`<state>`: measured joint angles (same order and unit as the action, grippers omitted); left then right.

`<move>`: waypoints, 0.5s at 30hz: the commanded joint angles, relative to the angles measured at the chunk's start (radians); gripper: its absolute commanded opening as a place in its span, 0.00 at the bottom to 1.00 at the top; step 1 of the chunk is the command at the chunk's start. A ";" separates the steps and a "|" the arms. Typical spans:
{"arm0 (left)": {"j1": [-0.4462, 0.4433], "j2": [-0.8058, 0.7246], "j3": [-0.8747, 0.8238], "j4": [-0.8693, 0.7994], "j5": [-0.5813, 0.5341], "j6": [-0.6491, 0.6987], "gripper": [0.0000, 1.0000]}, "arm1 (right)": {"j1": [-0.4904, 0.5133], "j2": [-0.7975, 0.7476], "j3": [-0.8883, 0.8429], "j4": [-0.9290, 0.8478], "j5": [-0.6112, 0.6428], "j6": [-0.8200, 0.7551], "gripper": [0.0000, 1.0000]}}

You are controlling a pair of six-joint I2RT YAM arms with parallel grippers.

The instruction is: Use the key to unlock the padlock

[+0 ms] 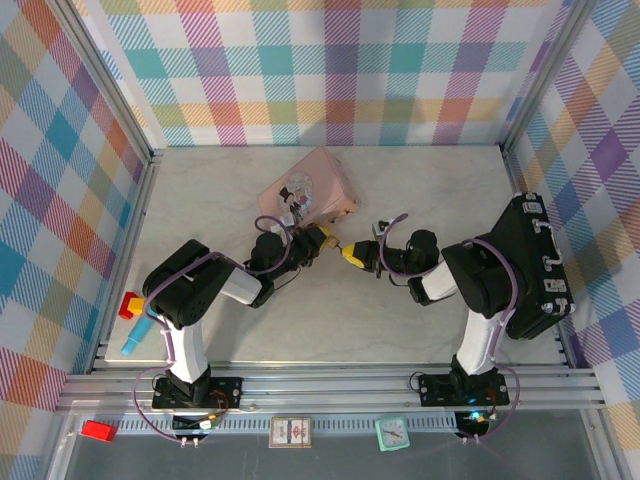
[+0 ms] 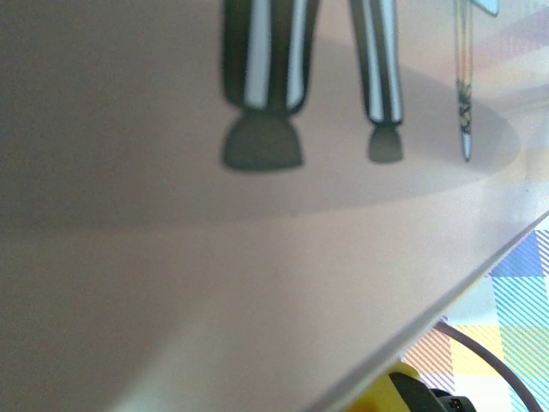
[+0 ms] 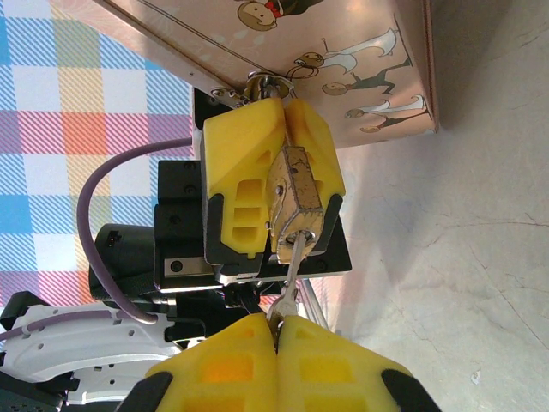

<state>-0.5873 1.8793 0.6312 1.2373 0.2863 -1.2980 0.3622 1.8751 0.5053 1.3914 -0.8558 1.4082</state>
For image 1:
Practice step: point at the pink tin box couple print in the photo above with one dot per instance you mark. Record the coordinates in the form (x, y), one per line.
(320, 180)

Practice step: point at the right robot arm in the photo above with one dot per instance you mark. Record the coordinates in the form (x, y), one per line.
(485, 280)

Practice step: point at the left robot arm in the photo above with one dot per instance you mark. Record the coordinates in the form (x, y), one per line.
(190, 285)

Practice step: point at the black hard case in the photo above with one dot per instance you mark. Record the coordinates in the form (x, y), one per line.
(530, 235)

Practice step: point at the red yellow toy block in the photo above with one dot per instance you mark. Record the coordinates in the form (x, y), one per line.
(131, 306)

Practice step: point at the blue plastic marker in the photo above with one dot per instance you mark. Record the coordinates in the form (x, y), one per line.
(137, 336)

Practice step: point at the teal alarm clock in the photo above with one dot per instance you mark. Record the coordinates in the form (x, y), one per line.
(392, 434)

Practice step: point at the small black controller board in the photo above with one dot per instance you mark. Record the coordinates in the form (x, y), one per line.
(470, 424)
(187, 424)

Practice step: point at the playing card box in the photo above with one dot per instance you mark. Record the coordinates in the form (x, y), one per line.
(290, 432)

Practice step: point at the red plastic block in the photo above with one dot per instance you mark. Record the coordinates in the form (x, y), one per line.
(99, 431)

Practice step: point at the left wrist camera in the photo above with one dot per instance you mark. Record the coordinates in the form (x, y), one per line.
(284, 223)

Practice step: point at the aluminium cross rail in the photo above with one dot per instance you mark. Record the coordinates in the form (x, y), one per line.
(325, 387)

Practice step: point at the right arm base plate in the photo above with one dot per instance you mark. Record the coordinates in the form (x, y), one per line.
(435, 391)

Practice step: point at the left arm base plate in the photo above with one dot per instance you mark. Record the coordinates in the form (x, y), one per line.
(225, 392)

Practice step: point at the aluminium corner post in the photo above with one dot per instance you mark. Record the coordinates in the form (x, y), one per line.
(546, 75)
(112, 80)

